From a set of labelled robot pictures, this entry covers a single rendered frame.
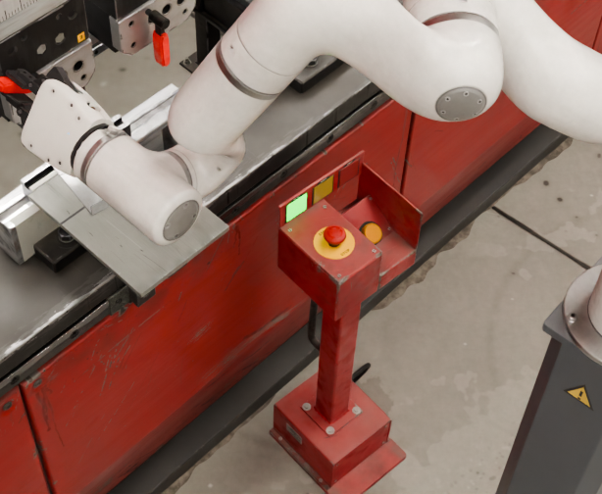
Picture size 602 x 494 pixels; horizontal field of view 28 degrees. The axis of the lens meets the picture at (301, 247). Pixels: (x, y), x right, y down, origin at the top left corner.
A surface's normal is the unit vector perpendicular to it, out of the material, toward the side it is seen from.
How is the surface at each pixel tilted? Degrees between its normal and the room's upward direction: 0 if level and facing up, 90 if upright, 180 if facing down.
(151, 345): 90
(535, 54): 44
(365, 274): 90
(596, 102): 63
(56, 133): 54
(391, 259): 0
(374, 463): 0
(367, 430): 4
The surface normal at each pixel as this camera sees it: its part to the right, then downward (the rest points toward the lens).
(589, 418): -0.65, 0.60
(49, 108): -0.53, 0.11
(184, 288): 0.72, 0.57
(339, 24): -0.07, 0.53
